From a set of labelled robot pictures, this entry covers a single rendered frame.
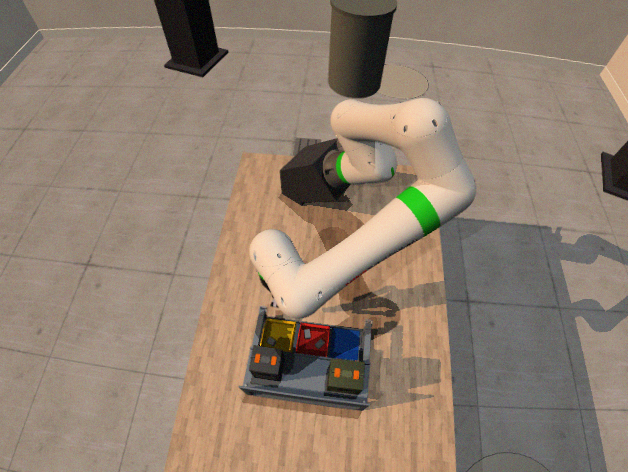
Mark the red bin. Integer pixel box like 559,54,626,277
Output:
296,323,330,357

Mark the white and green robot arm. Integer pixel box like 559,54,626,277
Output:
249,98,476,319

